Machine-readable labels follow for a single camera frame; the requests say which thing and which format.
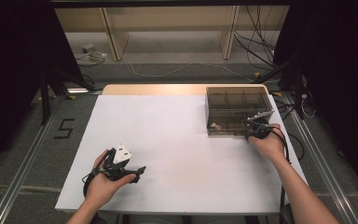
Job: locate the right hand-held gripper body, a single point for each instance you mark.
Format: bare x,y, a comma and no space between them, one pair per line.
259,129

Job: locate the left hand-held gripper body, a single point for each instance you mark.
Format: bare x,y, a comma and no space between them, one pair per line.
121,155

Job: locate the transparent brown drawer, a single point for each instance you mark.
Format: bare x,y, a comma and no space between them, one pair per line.
228,130

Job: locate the transparent brown drawer box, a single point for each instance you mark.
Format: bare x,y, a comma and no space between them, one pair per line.
239,96

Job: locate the small pink clip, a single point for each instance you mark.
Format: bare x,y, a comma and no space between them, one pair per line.
216,126

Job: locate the person's right hand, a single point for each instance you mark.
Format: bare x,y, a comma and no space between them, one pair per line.
272,146

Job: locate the person's left hand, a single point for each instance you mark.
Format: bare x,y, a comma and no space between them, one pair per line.
101,191

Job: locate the white table cover sheet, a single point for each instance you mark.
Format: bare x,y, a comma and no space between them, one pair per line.
174,155

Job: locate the yellow tape mark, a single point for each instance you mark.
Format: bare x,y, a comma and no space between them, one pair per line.
257,74
71,97

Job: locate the black metal stand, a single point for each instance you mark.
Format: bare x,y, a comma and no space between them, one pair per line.
45,96
298,93

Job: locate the wooden table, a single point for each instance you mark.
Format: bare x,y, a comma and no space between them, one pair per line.
155,89

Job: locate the black chair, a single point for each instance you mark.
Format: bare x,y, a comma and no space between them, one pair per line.
284,214

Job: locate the black curtain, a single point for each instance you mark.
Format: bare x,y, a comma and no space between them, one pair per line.
338,77
12,62

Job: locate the light wooden shelf unit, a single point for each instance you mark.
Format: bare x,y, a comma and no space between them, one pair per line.
167,18

